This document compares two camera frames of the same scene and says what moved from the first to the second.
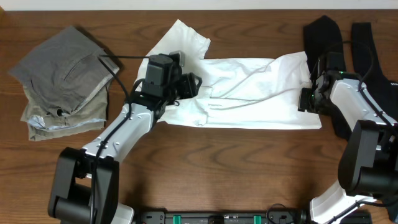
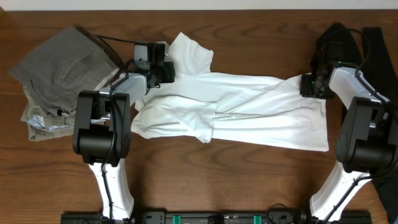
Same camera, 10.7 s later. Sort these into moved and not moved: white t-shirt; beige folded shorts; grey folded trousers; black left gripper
Moved: black left gripper; white t-shirt
Not moved: beige folded shorts; grey folded trousers
